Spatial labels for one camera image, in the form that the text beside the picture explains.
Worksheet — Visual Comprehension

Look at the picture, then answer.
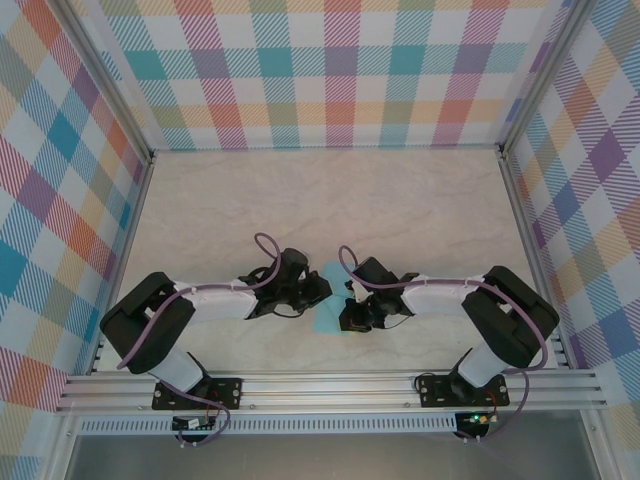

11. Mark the right black wrist camera box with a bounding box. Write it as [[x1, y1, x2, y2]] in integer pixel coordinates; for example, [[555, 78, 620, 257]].
[[338, 299, 374, 334]]

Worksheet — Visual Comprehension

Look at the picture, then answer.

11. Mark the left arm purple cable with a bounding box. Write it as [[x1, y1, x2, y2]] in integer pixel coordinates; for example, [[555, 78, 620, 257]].
[[117, 232, 281, 448]]

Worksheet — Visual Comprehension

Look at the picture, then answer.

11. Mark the left black wrist camera box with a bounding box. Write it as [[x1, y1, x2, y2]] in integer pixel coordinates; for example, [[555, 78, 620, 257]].
[[304, 272, 334, 307]]

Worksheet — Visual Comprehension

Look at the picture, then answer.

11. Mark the aluminium table edge rail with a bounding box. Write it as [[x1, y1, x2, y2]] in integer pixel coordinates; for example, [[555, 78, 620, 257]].
[[85, 154, 157, 376], [498, 147, 572, 371]]

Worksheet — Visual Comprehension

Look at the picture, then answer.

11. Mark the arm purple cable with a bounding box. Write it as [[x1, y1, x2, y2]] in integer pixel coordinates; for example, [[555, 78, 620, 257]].
[[338, 244, 546, 444], [117, 232, 281, 448]]

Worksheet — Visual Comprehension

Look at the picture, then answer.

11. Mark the controller board with green light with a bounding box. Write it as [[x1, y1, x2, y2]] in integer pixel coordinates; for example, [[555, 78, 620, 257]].
[[457, 411, 496, 427]]

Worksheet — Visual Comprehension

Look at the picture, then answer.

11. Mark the long aluminium mounting rail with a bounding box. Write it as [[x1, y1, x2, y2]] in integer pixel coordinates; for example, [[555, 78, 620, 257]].
[[54, 370, 609, 415]]

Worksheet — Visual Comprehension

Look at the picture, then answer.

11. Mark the aluminium frame post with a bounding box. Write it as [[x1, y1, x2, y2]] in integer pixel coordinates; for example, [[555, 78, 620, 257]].
[[47, 0, 157, 165], [499, 0, 601, 160]]

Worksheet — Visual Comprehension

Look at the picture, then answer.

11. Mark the slotted grey cable duct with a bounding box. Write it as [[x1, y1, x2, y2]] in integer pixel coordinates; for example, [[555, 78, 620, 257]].
[[77, 413, 459, 435]]

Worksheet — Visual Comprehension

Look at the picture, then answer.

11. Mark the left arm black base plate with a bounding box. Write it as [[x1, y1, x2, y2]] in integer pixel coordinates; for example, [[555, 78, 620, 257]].
[[151, 377, 244, 412]]

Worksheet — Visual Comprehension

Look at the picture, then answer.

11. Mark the light blue paper sheet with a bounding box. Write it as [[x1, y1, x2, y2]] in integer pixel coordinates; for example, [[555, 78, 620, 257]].
[[312, 260, 361, 335]]

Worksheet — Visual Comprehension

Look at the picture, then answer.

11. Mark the black controller board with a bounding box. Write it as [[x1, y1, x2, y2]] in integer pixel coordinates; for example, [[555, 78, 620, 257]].
[[171, 414, 216, 432]]

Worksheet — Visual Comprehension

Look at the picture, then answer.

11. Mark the thin black cable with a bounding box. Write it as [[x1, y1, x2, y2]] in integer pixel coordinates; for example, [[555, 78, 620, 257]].
[[413, 368, 454, 390]]

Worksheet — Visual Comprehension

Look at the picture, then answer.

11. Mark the grey metal sheet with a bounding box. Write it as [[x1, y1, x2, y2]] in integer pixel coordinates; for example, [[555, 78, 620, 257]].
[[64, 432, 601, 480]]

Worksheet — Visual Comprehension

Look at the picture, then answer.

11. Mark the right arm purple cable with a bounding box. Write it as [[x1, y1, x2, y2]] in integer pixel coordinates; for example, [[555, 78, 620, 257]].
[[338, 244, 546, 444]]

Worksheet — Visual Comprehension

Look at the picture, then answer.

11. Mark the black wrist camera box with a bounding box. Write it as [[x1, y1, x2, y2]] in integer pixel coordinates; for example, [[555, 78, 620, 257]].
[[338, 299, 374, 334], [304, 272, 334, 307]]

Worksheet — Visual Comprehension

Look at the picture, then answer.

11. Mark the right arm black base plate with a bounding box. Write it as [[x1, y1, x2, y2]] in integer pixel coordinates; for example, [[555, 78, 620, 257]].
[[417, 375, 510, 409]]

